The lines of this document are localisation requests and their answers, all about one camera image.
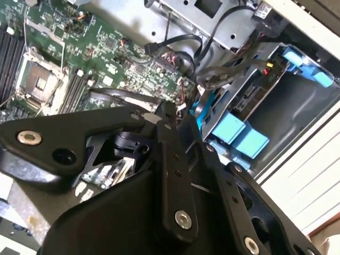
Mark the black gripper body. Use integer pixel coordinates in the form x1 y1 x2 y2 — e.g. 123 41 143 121
39 169 240 255

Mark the grey braided wire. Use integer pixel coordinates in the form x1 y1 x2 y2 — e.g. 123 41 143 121
196 59 268 92

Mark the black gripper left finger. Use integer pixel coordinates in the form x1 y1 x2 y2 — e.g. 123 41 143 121
0 99 200 243

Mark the hard disk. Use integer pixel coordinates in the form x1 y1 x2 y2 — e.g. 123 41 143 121
209 44 334 146

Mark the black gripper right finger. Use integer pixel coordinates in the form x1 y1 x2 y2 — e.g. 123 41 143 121
176 113 322 255

